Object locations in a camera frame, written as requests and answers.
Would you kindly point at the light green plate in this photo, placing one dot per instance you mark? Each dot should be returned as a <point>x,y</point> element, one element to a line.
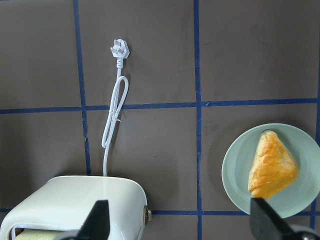
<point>295,198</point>

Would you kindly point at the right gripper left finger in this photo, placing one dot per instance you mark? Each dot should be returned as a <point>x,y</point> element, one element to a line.
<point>95,227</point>

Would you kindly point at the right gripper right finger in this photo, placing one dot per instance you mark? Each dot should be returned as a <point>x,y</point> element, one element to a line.
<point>266,224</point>

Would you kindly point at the yellow bread slice in toaster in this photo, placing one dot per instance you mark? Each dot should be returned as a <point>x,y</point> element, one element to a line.
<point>37,234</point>

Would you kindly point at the white two-slot toaster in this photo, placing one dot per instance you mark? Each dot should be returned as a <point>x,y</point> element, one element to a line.
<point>64,202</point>

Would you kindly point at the yellow bread on plate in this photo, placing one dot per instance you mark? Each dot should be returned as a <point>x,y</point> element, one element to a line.
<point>274,168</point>

